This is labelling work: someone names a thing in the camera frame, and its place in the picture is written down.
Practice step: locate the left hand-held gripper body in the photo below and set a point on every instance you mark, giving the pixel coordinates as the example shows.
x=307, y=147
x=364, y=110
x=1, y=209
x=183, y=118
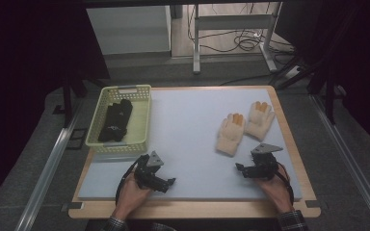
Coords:
x=147, y=174

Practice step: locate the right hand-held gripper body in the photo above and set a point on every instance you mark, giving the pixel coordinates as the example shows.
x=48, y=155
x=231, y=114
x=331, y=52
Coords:
x=263, y=163

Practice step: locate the cream knitted glove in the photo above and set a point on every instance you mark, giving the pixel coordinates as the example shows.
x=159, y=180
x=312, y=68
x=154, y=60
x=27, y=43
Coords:
x=229, y=134
x=260, y=123

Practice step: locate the pale green plastic basket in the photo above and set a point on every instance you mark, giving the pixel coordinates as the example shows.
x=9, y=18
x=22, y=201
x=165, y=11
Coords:
x=141, y=128

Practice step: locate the person's left hand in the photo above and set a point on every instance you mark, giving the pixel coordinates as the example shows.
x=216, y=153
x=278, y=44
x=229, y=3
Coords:
x=131, y=199

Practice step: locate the person's right hand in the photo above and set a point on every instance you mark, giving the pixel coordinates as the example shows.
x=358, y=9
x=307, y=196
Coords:
x=277, y=192

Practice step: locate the white foam mat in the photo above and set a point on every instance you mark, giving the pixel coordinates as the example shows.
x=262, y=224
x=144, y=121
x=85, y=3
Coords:
x=189, y=128

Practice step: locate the black metal stand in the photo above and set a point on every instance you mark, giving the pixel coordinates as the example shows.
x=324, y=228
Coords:
x=329, y=99
x=67, y=102

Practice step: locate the white power strip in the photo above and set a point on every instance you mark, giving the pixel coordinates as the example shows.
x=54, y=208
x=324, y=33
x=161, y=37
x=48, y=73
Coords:
x=293, y=72

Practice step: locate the white cabinet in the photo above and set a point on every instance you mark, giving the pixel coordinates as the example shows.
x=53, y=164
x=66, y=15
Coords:
x=128, y=29

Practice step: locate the dark curtain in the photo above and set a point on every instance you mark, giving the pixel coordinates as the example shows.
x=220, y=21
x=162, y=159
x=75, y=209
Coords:
x=29, y=48
x=359, y=48

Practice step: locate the black floor bracket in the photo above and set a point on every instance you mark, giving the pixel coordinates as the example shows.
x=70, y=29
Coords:
x=77, y=138

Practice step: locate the metal floor rail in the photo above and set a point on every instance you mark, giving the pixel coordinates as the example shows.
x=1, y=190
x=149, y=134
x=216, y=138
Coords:
x=350, y=160
x=45, y=176

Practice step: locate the white metal desk frame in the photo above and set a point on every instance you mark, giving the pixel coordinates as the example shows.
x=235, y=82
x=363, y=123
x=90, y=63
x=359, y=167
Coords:
x=234, y=22

